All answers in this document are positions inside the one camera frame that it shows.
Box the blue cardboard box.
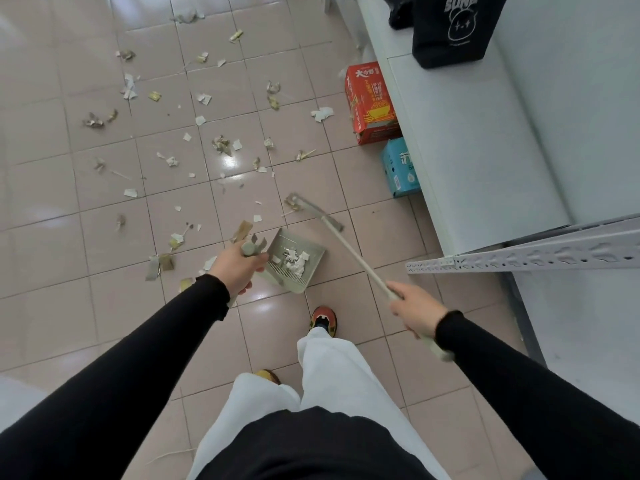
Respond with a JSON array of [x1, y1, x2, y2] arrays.
[[381, 138, 422, 198]]

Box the grey-green dustpan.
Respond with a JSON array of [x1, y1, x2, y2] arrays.
[[225, 227, 327, 309]]

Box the white metal shelf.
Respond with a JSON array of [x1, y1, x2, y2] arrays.
[[325, 0, 640, 431]]

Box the person's white trousers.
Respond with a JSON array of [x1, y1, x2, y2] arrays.
[[187, 327, 451, 480]]

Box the person's left forearm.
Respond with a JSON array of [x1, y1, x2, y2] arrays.
[[0, 273, 231, 480]]

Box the person's black top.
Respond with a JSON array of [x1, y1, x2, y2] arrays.
[[195, 407, 436, 480]]

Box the person's right forearm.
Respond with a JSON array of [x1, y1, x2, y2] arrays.
[[435, 310, 640, 480]]

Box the person's left hand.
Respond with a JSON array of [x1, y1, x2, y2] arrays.
[[209, 240, 269, 299]]

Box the thin white cable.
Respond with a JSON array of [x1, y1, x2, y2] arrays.
[[147, 447, 196, 465]]

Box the black tote bag white print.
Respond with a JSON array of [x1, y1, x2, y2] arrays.
[[411, 0, 509, 69]]

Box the person's red right shoe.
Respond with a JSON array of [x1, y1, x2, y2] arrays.
[[309, 305, 338, 339]]

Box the person's right hand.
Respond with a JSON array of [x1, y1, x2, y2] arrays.
[[386, 280, 449, 339]]

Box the black plastic bag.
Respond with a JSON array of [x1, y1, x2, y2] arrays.
[[377, 0, 416, 31]]

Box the red cardboard box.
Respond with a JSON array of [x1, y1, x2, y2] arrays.
[[345, 61, 403, 145]]

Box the grey-green broom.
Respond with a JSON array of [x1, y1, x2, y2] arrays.
[[285, 193, 455, 363]]

